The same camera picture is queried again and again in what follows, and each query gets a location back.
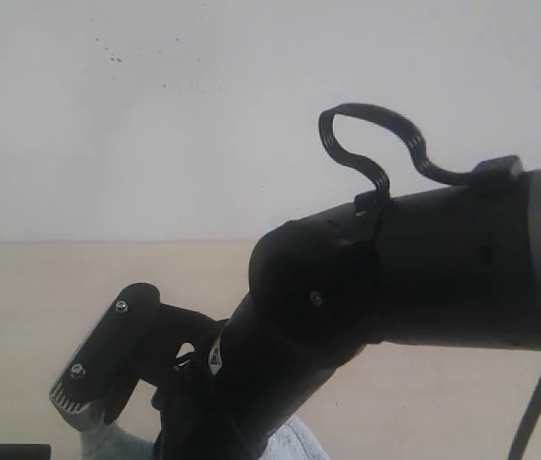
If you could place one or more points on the light blue fleece towel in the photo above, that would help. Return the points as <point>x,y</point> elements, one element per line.
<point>292,441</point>

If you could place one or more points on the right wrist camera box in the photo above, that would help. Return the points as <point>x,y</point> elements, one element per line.
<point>80,391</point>

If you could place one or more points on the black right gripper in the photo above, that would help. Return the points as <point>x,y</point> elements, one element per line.
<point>192,424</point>

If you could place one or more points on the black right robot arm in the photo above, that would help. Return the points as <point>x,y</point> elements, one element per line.
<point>457,267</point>

